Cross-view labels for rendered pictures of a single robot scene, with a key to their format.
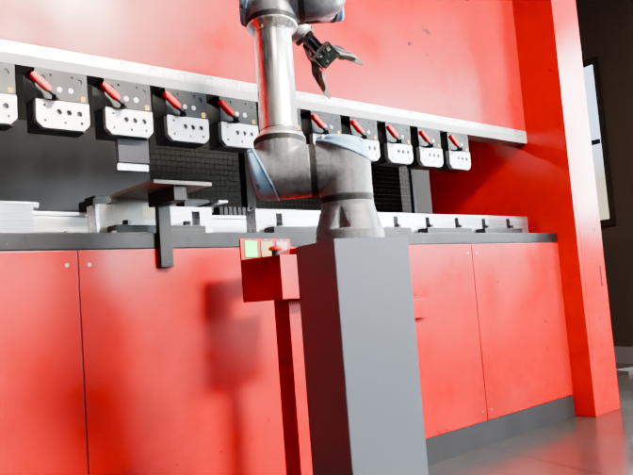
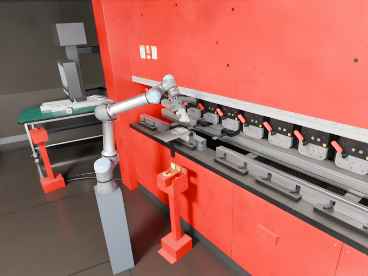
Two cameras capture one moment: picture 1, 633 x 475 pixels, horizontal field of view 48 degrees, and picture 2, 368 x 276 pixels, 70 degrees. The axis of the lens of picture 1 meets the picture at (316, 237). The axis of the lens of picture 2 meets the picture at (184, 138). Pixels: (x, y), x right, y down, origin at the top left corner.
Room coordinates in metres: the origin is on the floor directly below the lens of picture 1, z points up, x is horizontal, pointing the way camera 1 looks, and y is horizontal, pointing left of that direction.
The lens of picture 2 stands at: (2.27, -1.69, 1.88)
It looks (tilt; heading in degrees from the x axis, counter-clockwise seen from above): 23 degrees down; 95
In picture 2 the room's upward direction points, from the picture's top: 3 degrees counter-clockwise
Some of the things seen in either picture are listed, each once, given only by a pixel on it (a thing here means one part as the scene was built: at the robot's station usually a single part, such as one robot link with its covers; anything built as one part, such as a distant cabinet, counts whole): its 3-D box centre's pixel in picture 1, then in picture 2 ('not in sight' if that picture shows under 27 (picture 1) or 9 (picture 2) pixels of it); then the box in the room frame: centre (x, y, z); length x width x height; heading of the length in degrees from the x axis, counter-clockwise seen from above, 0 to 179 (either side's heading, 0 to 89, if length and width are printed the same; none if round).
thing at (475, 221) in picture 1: (413, 225); (322, 198); (2.95, -0.41, 0.92); 1.68 x 0.06 x 0.10; 132
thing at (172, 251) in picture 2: not in sight; (174, 245); (1.99, 0.07, 0.06); 0.25 x 0.20 x 0.12; 48
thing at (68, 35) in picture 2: not in sight; (74, 66); (0.89, 1.14, 1.52); 0.51 x 0.25 x 0.85; 125
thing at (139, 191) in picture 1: (159, 190); (172, 134); (1.99, 0.44, 1.00); 0.26 x 0.18 x 0.01; 42
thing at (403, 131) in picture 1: (392, 144); (316, 141); (2.89, -0.34, 1.26); 0.15 x 0.09 x 0.17; 132
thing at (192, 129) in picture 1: (181, 119); (196, 105); (2.22, 0.40, 1.26); 0.15 x 0.09 x 0.17; 132
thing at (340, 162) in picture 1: (340, 166); (103, 168); (1.53, -0.07, 0.94); 0.13 x 0.12 x 0.14; 89
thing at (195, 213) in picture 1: (153, 222); (189, 138); (2.14, 0.49, 0.92); 0.39 x 0.06 x 0.10; 132
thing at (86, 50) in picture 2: not in sight; (91, 50); (1.03, 1.32, 1.66); 0.40 x 0.24 x 0.07; 132
